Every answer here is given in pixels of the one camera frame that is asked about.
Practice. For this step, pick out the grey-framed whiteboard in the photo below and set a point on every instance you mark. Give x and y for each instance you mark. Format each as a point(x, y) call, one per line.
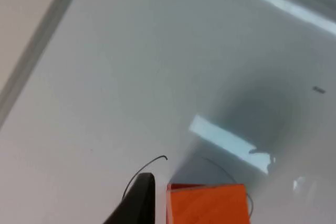
point(157, 72)

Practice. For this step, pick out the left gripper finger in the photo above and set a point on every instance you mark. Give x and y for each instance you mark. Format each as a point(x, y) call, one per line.
point(136, 203)

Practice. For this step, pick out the orange cube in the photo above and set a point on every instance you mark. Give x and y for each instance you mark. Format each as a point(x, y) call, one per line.
point(210, 205)

